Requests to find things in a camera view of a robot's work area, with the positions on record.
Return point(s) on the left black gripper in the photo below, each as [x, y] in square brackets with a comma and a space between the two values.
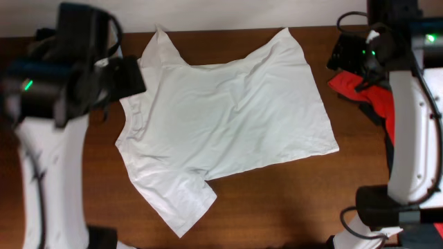
[129, 72]

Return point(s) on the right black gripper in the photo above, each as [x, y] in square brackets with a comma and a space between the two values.
[342, 56]

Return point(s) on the white t-shirt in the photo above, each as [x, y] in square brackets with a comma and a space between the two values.
[194, 124]

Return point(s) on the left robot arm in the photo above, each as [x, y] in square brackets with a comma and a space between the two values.
[46, 99]

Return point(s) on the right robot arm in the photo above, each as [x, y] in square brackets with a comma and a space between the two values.
[393, 69]

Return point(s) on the red t-shirt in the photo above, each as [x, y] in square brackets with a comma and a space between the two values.
[381, 100]

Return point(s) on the dark garment under red shirt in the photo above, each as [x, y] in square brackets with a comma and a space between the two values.
[369, 112]

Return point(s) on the folded khaki trousers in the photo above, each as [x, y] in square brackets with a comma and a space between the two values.
[44, 50]

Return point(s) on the folded black garment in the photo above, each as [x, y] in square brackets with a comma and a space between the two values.
[44, 33]

